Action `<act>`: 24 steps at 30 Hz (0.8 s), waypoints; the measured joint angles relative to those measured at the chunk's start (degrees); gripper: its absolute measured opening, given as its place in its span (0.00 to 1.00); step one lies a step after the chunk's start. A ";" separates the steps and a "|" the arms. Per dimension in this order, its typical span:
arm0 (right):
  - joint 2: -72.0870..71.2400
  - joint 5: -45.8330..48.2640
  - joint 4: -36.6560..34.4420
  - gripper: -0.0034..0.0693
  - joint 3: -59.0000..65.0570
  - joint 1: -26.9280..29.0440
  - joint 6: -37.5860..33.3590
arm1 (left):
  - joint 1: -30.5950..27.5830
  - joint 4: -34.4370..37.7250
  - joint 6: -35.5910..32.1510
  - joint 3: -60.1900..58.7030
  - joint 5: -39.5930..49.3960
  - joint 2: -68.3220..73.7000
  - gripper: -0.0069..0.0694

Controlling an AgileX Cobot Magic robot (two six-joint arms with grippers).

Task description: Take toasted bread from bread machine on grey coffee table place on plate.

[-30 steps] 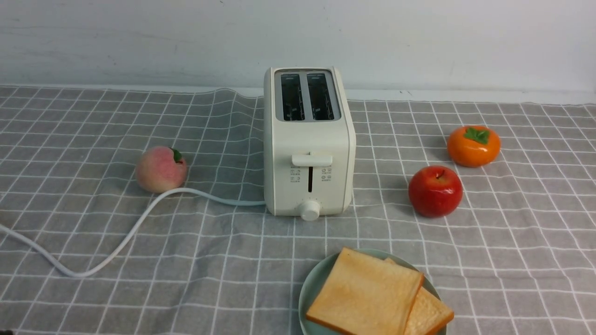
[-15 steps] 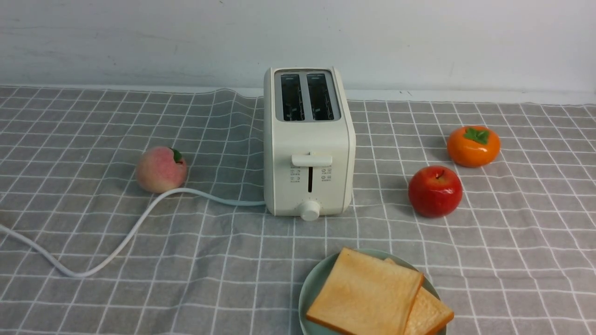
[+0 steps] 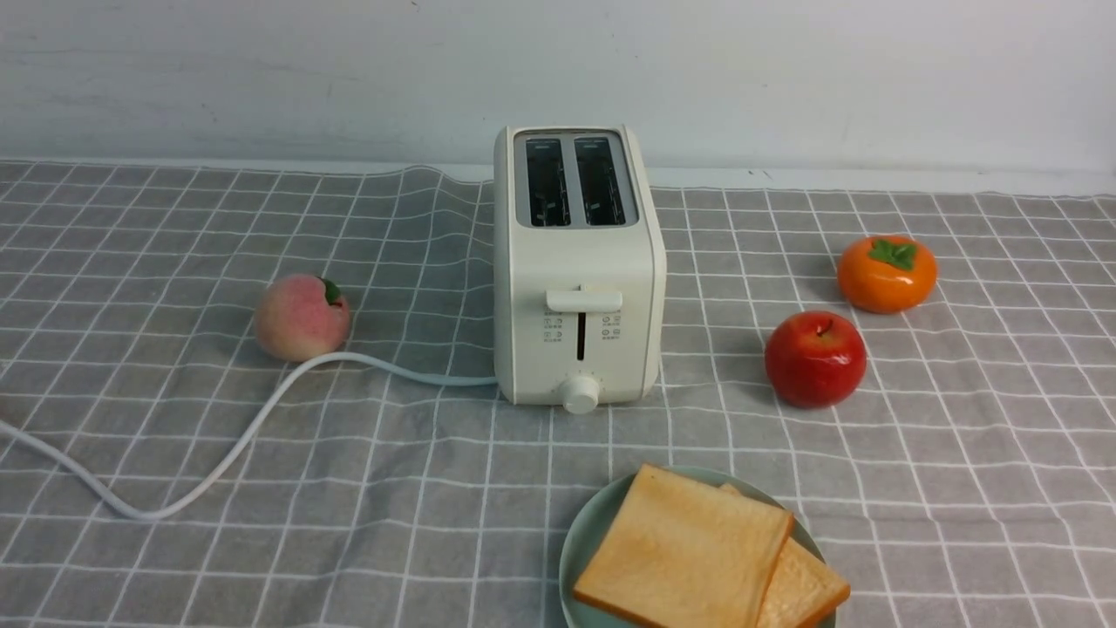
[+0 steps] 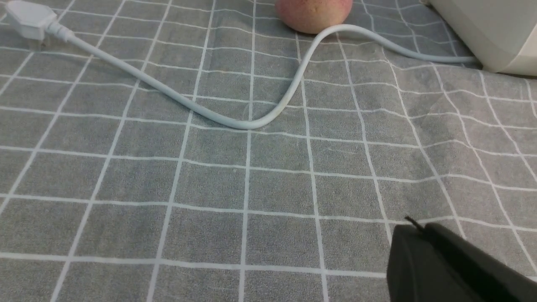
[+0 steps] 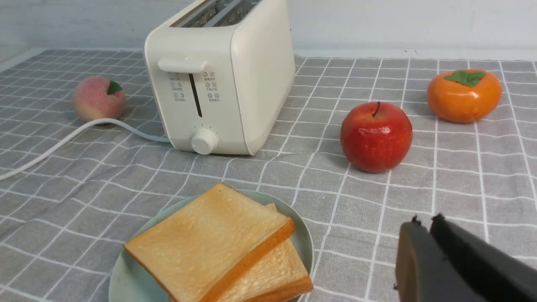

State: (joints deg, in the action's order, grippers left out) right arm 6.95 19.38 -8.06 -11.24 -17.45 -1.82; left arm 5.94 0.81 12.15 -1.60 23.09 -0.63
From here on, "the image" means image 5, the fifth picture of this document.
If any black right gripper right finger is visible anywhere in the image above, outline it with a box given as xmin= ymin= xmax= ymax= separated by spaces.
xmin=430 ymin=213 xmax=536 ymax=302

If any white two-slot toaster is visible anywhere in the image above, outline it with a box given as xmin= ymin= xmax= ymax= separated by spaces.
xmin=144 ymin=0 xmax=296 ymax=156

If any red apple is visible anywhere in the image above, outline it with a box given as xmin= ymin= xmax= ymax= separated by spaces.
xmin=340 ymin=101 xmax=414 ymax=174

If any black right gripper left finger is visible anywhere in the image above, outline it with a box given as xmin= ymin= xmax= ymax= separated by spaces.
xmin=394 ymin=216 xmax=486 ymax=302

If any toasted bread slice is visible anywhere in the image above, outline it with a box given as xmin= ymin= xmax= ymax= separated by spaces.
xmin=124 ymin=183 xmax=295 ymax=302
xmin=214 ymin=201 xmax=313 ymax=302

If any orange persimmon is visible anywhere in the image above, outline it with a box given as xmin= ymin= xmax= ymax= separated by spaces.
xmin=427 ymin=69 xmax=503 ymax=124

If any pink peach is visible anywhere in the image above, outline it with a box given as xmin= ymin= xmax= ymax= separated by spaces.
xmin=72 ymin=76 xmax=126 ymax=122

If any white toaster power cable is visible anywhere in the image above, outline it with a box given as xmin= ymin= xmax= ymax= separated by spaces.
xmin=0 ymin=118 xmax=172 ymax=182

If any grey checkered tablecloth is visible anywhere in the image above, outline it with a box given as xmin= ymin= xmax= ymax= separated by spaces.
xmin=0 ymin=57 xmax=537 ymax=302

